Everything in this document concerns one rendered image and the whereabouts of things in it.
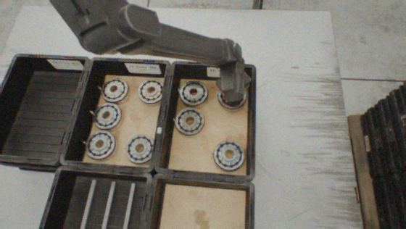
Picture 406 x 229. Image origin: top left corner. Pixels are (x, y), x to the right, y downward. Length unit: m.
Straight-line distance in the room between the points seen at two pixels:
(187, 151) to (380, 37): 1.97
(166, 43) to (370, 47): 2.08
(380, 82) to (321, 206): 1.39
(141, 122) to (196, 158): 0.24
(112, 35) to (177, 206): 0.62
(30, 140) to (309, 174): 1.03
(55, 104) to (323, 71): 1.11
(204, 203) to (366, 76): 1.70
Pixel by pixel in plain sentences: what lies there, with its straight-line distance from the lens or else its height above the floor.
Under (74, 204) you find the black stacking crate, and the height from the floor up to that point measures 0.83.
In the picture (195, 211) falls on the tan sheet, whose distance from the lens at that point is 0.88.
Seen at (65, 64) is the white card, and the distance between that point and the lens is 1.13.
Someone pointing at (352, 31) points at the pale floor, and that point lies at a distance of 2.48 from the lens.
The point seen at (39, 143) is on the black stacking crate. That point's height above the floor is 0.83.
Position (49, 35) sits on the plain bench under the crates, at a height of 0.70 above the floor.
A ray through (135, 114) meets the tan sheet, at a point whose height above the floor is 0.83.
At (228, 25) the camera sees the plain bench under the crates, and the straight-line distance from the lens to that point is 1.35.
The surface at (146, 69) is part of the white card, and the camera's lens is 1.01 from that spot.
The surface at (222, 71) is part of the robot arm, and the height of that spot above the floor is 1.07.
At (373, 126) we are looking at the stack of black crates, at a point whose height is 0.27.
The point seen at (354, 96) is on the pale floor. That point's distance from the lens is 2.14.
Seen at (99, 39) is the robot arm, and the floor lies 1.41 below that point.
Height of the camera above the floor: 1.70
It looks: 67 degrees down
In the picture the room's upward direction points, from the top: 8 degrees counter-clockwise
